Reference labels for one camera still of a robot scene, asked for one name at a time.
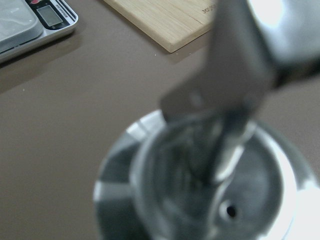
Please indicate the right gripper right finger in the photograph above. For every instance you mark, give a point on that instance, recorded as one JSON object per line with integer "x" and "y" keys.
{"x": 290, "y": 30}

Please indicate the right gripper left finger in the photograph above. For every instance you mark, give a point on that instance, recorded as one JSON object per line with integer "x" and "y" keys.
{"x": 216, "y": 105}

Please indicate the glass sauce bottle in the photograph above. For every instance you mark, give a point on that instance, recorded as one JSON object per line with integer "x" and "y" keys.
{"x": 160, "y": 182}

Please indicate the silver kitchen scale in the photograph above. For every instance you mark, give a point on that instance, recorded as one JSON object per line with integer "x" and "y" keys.
{"x": 28, "y": 24}

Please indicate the bamboo cutting board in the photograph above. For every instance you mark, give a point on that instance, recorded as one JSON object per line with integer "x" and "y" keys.
{"x": 170, "y": 23}

